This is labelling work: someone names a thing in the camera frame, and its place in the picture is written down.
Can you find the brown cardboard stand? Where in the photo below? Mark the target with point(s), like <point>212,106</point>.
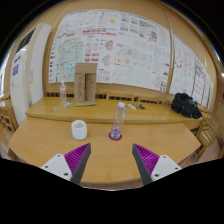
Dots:
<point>85,85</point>

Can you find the flat round red coaster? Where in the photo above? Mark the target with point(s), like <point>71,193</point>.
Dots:
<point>111,137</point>

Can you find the small dark tape measure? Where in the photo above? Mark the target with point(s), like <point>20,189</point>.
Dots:
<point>142,106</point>

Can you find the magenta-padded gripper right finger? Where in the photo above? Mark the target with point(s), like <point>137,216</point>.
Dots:
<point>148,160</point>

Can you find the small red-labelled plastic bottle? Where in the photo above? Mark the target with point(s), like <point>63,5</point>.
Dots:
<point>63,93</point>

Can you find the white mug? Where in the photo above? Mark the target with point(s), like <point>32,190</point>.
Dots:
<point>79,130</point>

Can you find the black bag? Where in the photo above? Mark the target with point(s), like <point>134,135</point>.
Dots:
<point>185,106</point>

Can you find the small white remote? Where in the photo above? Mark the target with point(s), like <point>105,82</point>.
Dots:
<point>132,106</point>

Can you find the wooden chair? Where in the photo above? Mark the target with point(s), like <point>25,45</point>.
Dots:
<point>207,135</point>
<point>8,115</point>

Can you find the clear plastic water bottle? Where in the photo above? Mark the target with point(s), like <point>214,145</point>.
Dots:
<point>118,121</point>

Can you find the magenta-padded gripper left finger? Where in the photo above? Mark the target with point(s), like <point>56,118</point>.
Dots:
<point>76,159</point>

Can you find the narrow printed wall poster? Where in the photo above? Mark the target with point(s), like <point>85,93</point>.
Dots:
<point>191,73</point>

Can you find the white standing air conditioner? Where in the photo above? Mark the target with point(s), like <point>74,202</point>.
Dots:
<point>25,76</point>

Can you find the large printed wall poster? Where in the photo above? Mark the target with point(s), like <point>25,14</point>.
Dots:
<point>126,46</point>

